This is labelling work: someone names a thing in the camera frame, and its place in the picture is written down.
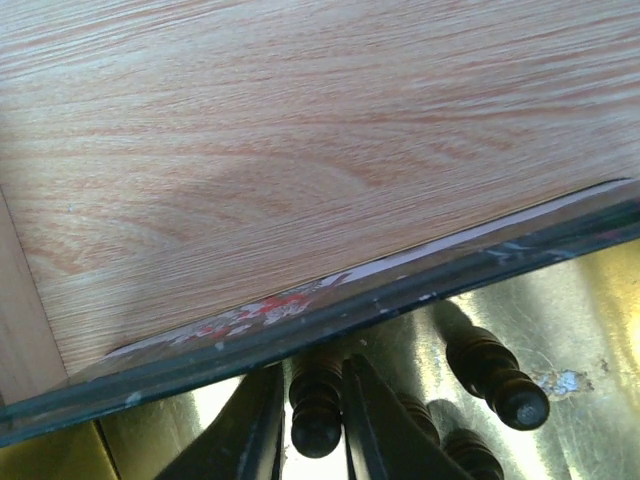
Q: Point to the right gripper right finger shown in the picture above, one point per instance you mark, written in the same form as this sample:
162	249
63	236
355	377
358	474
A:
383	440

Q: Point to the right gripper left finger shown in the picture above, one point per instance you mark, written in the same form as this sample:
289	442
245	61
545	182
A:
245	441

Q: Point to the dark pawn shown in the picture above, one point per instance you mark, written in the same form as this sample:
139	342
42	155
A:
488	370
315	397

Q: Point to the gold tin with pieces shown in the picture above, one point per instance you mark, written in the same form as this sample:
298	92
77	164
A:
557	284

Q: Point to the wooden chess board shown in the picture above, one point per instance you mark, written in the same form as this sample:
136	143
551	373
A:
31	362

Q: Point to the dark pawn standing in tin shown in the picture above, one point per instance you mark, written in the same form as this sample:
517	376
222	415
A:
488	370

